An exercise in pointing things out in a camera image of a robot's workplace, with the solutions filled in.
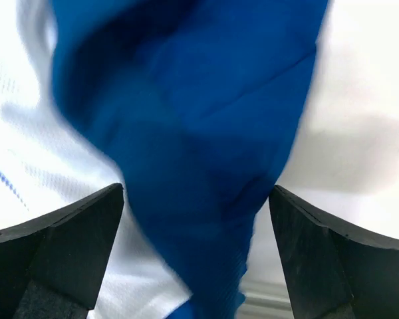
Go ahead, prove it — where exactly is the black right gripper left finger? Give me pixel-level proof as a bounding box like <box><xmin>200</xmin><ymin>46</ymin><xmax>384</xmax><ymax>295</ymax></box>
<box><xmin>0</xmin><ymin>183</ymin><xmax>124</xmax><ymax>319</ymax></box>

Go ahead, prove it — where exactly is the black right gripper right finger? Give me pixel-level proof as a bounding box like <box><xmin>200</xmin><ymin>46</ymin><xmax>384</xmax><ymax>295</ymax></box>
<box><xmin>269</xmin><ymin>185</ymin><xmax>399</xmax><ymax>319</ymax></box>

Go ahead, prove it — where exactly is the blue white red jacket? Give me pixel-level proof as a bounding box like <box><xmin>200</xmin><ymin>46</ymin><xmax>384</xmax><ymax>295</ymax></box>
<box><xmin>0</xmin><ymin>1</ymin><xmax>328</xmax><ymax>318</ymax></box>

